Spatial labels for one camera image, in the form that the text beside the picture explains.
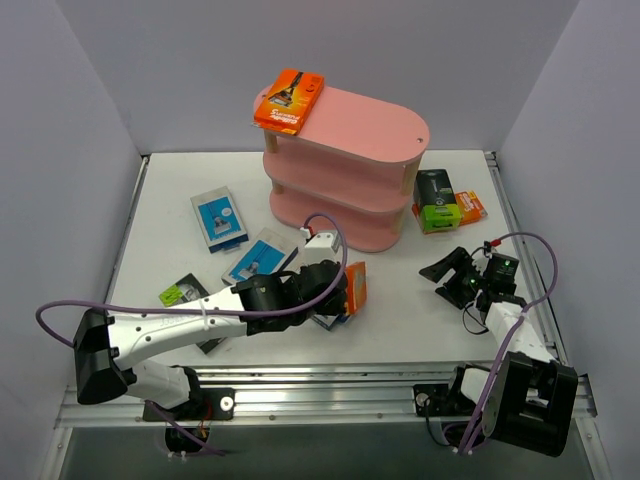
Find black green razor box left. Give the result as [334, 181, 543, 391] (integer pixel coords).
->
[158, 273, 224, 354]

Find purple cable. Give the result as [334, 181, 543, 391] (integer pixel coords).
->
[457, 231, 560, 456]
[34, 213, 349, 457]

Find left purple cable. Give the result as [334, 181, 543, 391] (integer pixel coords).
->
[34, 213, 349, 457]

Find blue razor box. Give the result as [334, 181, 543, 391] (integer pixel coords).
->
[221, 228, 298, 285]
[191, 186, 249, 253]
[311, 314, 350, 331]

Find black green razor box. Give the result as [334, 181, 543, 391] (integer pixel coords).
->
[158, 273, 224, 354]
[413, 169, 461, 234]

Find black green razor box right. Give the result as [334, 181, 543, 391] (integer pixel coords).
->
[413, 169, 461, 234]

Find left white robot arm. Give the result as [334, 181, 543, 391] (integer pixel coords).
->
[73, 260, 349, 419]

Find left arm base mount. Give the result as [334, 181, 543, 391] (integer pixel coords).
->
[142, 387, 236, 457]

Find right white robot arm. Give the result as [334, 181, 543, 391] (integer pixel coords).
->
[414, 244, 578, 457]

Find small orange razor box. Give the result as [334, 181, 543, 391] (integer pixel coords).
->
[412, 188, 489, 229]

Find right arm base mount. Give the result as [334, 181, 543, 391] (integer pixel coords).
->
[412, 383, 475, 452]

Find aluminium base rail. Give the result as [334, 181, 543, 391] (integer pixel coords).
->
[54, 363, 597, 428]

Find pink three-tier shelf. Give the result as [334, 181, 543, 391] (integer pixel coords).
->
[263, 87, 430, 253]

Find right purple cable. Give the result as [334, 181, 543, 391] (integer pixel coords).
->
[457, 231, 560, 456]

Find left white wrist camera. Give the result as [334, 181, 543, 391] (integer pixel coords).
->
[300, 227, 340, 265]

